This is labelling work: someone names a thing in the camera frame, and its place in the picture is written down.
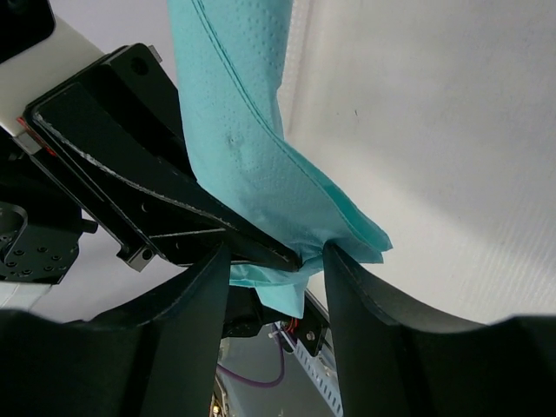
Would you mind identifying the white slotted cable duct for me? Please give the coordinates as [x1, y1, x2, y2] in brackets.
[294, 342, 344, 417]

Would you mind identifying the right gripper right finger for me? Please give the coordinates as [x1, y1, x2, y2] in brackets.
[323, 243, 555, 416]

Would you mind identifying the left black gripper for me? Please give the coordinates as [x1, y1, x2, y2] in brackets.
[12, 43, 301, 273]

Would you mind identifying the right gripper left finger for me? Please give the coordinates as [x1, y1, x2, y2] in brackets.
[1, 246, 230, 416]

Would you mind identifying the blue paper napkin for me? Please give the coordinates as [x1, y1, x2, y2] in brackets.
[168, 1, 392, 318]

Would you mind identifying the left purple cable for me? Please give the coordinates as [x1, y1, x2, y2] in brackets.
[216, 334, 288, 388]

